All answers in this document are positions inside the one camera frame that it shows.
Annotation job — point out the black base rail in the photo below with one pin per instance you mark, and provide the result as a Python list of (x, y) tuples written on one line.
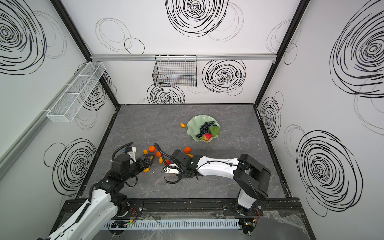
[(226, 206)]

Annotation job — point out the white slotted cable duct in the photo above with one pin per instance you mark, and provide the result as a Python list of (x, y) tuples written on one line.
[(192, 224)]

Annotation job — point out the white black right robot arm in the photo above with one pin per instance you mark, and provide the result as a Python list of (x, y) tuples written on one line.
[(251, 176)]

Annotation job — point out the dark fake grape bunch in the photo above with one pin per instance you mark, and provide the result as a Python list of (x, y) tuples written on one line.
[(210, 127)]

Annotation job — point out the green wavy fruit bowl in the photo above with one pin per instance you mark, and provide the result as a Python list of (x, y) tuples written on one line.
[(194, 124)]

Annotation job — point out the black wire wall basket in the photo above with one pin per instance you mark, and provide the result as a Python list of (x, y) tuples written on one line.
[(176, 70)]

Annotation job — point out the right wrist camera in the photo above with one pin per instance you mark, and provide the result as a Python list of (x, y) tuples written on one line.
[(171, 171)]

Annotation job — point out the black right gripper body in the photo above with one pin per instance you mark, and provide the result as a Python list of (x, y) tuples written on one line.
[(176, 157)]

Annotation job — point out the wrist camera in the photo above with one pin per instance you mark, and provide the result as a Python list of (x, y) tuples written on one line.
[(131, 151), (171, 171)]

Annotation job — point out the small orange far left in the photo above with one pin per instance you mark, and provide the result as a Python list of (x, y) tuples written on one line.
[(152, 149)]

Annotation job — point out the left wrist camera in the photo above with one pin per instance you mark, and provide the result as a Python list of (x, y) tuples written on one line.
[(131, 151)]

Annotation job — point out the white mesh wall shelf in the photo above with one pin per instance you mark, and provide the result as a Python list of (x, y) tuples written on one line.
[(83, 91)]

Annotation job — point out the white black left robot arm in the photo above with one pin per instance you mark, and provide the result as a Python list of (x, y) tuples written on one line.
[(105, 200)]

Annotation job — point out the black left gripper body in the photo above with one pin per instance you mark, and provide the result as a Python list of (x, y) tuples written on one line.
[(143, 162)]

